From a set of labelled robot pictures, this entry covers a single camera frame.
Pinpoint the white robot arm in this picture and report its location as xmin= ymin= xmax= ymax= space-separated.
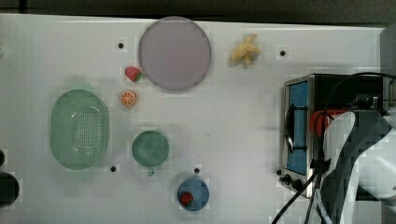
xmin=310 ymin=108 xmax=396 ymax=224

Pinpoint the silver black toaster oven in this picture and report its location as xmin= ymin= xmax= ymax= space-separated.
xmin=278 ymin=73 xmax=386 ymax=199

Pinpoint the purple round plate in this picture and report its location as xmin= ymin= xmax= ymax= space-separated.
xmin=138 ymin=17 xmax=212 ymax=91

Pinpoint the orange slice toy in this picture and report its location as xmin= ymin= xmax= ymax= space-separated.
xmin=120 ymin=91 xmax=136 ymax=106

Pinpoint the red toy strawberry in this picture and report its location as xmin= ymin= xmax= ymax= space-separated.
xmin=124 ymin=67 xmax=142 ymax=82

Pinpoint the small red strawberry in bowl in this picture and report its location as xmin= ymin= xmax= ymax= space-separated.
xmin=179 ymin=192 xmax=193 ymax=207

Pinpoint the green oval colander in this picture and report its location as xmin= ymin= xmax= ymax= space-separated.
xmin=50 ymin=90 xmax=109 ymax=170

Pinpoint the green cup with handle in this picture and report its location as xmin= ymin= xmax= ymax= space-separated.
xmin=132 ymin=131 xmax=170 ymax=176

